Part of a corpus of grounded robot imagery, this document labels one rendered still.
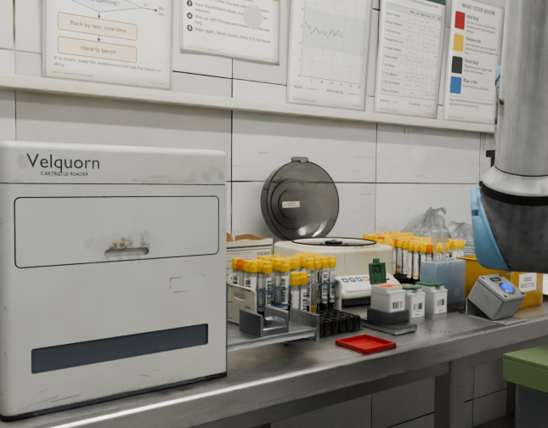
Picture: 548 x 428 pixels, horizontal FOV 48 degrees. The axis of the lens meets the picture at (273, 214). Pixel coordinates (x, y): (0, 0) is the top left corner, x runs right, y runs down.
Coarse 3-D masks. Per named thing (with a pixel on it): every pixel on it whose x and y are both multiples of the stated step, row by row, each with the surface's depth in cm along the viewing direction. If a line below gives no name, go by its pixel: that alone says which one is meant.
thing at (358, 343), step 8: (352, 336) 99; (360, 336) 100; (368, 336) 100; (336, 344) 97; (344, 344) 96; (352, 344) 95; (360, 344) 97; (368, 344) 97; (376, 344) 97; (384, 344) 97; (392, 344) 95; (360, 352) 93; (368, 352) 92
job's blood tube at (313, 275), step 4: (312, 272) 106; (316, 272) 105; (312, 276) 105; (316, 276) 105; (312, 280) 105; (316, 280) 105; (312, 284) 105; (316, 284) 105; (312, 288) 105; (316, 288) 106; (312, 292) 105; (316, 292) 106; (312, 296) 105; (316, 296) 106; (312, 300) 105; (316, 300) 106; (312, 304) 106; (316, 304) 106; (312, 308) 106; (316, 308) 106; (312, 312) 106; (316, 312) 106
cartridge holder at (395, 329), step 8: (368, 312) 109; (376, 312) 107; (384, 312) 106; (392, 312) 106; (400, 312) 106; (408, 312) 107; (360, 320) 110; (368, 320) 109; (376, 320) 107; (384, 320) 106; (392, 320) 105; (400, 320) 106; (408, 320) 108; (376, 328) 107; (384, 328) 105; (392, 328) 104; (400, 328) 104; (408, 328) 105; (416, 328) 106
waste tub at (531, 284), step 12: (468, 264) 131; (468, 276) 131; (504, 276) 125; (516, 276) 125; (528, 276) 128; (540, 276) 131; (468, 288) 131; (528, 288) 128; (540, 288) 131; (528, 300) 128; (540, 300) 131
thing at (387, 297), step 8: (376, 288) 108; (384, 288) 106; (392, 288) 107; (400, 288) 108; (376, 296) 108; (384, 296) 106; (392, 296) 106; (400, 296) 107; (376, 304) 108; (384, 304) 106; (392, 304) 106; (400, 304) 107
